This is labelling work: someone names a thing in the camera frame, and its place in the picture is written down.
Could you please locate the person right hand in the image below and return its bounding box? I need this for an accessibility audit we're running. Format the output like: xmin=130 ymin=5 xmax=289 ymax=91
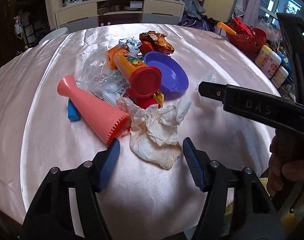
xmin=267 ymin=135 xmax=304 ymax=203

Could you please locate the yellow lid white bottle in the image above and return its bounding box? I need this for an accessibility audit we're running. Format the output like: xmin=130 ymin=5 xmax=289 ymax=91
xmin=255 ymin=45 xmax=272 ymax=69

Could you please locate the orange tube red cap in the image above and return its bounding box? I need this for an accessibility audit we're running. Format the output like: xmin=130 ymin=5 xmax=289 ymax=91
xmin=112 ymin=48 xmax=162 ymax=98

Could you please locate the pink plastic vase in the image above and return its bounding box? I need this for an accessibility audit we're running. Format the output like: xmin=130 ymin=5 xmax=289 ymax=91
xmin=57 ymin=75 xmax=130 ymax=145

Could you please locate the orange stick handle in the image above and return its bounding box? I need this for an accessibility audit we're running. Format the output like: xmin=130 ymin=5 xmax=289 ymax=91
xmin=217 ymin=22 xmax=237 ymax=35

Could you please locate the yellow fluffy blanket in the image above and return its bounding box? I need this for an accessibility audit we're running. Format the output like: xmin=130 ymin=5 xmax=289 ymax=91
xmin=221 ymin=177 xmax=304 ymax=239

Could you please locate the grey round stool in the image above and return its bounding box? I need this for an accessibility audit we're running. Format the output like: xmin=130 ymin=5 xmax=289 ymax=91
xmin=38 ymin=27 xmax=68 ymax=44

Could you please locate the red gold ornament ball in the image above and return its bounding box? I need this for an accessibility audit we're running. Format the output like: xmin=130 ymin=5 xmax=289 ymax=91
xmin=126 ymin=89 xmax=164 ymax=109

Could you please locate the blue white wrapper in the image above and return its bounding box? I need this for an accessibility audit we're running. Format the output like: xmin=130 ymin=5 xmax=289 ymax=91
xmin=118 ymin=38 xmax=141 ymax=55

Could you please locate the white cream small bottle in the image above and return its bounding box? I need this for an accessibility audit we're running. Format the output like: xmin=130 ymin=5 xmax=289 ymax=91
xmin=271 ymin=66 xmax=289 ymax=88

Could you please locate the purple plastic plate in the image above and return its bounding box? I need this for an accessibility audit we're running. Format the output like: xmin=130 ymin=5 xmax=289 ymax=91
xmin=144 ymin=51 xmax=189 ymax=101

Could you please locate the beige tv cabinet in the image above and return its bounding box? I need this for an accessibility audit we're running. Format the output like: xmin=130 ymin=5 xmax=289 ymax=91
xmin=55 ymin=0 xmax=185 ymax=32

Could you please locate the small blue white bottle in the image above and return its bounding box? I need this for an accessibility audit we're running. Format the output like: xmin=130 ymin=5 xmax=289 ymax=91
xmin=67 ymin=99 xmax=81 ymax=122

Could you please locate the red plastic basket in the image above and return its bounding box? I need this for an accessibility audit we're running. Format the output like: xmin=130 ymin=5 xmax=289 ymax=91
xmin=226 ymin=16 xmax=266 ymax=55

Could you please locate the red gold foil wrapper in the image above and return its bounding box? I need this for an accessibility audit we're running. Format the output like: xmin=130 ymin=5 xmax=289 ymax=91
xmin=139 ymin=31 xmax=175 ymax=56

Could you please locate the pink curtain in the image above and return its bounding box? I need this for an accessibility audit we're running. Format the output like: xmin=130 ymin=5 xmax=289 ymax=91
xmin=241 ymin=0 xmax=267 ymax=27

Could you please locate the white pink label bottle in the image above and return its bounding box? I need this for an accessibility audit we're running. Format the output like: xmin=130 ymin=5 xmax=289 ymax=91
xmin=262 ymin=51 xmax=282 ymax=78

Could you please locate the white tissue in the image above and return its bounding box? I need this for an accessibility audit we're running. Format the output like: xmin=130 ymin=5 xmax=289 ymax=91
xmin=116 ymin=97 xmax=192 ymax=170

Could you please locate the clear plastic bag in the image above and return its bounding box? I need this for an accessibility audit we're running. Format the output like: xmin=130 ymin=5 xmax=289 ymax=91
xmin=79 ymin=47 xmax=123 ymax=94

